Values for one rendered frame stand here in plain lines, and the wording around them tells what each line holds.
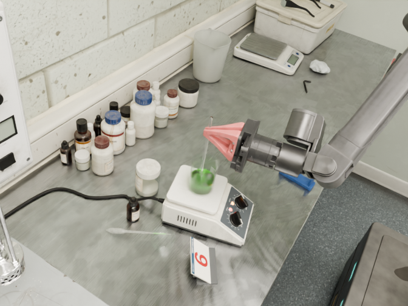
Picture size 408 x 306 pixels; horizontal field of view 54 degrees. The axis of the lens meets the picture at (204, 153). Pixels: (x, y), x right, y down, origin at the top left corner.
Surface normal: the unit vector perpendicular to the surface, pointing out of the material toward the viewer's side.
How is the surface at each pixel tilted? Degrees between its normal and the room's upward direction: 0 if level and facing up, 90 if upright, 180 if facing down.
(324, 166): 44
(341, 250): 0
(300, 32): 93
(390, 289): 0
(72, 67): 90
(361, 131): 37
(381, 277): 0
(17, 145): 90
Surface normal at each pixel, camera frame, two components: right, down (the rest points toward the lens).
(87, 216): 0.14, -0.74
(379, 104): -0.33, -0.22
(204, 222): -0.27, 0.61
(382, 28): -0.51, 0.51
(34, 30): 0.85, 0.43
